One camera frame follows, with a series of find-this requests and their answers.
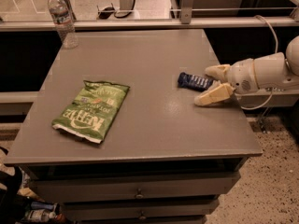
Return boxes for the grey drawer cabinet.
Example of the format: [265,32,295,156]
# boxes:
[6,29,262,224]

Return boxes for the lower grey drawer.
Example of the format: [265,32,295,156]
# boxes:
[63,198,219,221]

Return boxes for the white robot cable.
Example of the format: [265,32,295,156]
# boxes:
[240,14,279,111]

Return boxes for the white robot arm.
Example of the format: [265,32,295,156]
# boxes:
[194,36,299,106]

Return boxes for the blue rxbar blueberry wrapper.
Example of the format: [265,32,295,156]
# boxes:
[178,72,213,91]

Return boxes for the clear plastic water bottle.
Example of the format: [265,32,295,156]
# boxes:
[48,0,78,49]

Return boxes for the plastic bottle on floor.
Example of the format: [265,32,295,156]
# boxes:
[24,209,56,223]

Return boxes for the upper grey drawer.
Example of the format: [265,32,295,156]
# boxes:
[30,172,240,203]

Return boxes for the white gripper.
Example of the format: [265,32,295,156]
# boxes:
[194,59,258,106]

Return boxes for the green kettle chips bag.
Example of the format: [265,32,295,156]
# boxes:
[52,80,130,144]

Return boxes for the metal railing post bracket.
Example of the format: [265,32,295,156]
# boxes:
[180,0,193,24]

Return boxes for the grey drawer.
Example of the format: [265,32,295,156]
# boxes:
[63,198,219,221]
[30,172,240,203]

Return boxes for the black bag on floor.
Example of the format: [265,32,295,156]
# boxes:
[0,167,26,224]

